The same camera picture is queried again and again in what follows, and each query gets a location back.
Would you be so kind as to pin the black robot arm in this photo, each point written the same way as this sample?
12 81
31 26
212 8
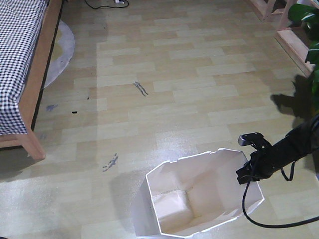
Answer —
298 143

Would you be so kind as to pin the light wooden shelf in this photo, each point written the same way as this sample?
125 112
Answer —
291 37

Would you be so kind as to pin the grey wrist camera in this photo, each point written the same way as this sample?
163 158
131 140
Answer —
256 140

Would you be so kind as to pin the wooden bed frame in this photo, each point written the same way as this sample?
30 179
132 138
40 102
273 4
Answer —
32 93

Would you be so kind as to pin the white plastic trash bin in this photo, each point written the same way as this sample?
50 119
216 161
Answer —
193 194

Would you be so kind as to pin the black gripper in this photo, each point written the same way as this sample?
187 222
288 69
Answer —
256 169

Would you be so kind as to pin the black white checkered bedsheet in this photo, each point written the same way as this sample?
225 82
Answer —
20 25

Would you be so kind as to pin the round grey rug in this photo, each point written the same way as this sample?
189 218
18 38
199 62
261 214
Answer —
62 53

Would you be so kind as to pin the green potted plant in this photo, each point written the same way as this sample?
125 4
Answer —
309 16

